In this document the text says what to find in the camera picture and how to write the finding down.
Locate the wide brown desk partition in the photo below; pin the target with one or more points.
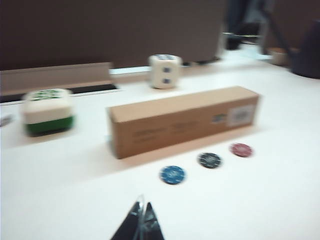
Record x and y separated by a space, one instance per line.
100 32

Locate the large white die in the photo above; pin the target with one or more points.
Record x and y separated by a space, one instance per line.
165 72

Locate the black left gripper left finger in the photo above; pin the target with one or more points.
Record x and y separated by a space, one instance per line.
130 225

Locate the black poker chip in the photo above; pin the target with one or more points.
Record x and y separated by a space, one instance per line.
209 160

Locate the red poker chip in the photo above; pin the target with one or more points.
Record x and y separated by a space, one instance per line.
241 149

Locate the long brown cardboard box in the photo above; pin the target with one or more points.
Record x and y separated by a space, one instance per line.
175 125

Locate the blue poker chip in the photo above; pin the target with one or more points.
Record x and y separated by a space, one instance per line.
173 175

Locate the dark grey watering can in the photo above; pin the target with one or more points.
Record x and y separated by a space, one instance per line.
308 55

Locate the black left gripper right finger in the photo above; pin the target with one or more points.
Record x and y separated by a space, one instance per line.
153 225

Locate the small beige bowl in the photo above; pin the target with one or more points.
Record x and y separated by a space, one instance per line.
277 56

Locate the green and white case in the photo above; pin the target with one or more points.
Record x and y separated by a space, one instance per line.
47 117

